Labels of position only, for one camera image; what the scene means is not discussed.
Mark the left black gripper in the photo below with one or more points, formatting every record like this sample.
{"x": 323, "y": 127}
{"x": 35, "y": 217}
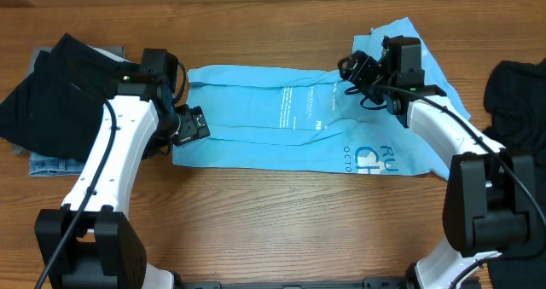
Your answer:
{"x": 195, "y": 124}

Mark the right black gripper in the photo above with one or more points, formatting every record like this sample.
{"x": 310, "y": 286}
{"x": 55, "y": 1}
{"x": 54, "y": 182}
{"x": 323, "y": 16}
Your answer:
{"x": 352, "y": 67}

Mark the light blue t-shirt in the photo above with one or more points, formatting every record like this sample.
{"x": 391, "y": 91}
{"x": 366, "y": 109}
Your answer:
{"x": 297, "y": 120}

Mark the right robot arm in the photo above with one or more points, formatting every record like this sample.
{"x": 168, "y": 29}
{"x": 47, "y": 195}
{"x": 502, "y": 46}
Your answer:
{"x": 489, "y": 209}

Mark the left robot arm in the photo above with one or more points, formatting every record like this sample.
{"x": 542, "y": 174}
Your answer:
{"x": 89, "y": 242}

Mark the folded grey garment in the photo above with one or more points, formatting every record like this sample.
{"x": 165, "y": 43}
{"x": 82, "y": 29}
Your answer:
{"x": 112, "y": 51}

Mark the folded black pants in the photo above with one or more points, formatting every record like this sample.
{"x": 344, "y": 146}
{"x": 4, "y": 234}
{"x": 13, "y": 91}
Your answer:
{"x": 51, "y": 112}

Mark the black t-shirt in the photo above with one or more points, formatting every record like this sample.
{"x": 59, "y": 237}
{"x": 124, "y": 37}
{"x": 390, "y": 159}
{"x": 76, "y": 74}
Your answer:
{"x": 515, "y": 98}

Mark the folded blue jeans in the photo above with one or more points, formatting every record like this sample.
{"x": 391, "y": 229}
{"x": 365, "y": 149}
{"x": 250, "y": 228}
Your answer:
{"x": 42, "y": 166}

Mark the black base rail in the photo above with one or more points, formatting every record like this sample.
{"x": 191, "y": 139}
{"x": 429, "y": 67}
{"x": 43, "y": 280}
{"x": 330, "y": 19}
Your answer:
{"x": 298, "y": 284}

